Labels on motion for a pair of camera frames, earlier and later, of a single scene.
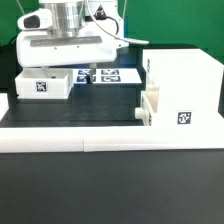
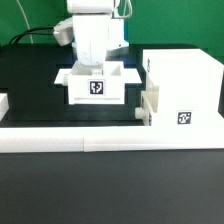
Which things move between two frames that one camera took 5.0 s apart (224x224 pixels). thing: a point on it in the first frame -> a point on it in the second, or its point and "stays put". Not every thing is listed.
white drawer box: x=44 y=83 -> x=102 y=85
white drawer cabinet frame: x=188 y=87 stays put
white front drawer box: x=148 y=105 stays put
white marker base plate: x=107 y=75 stays put
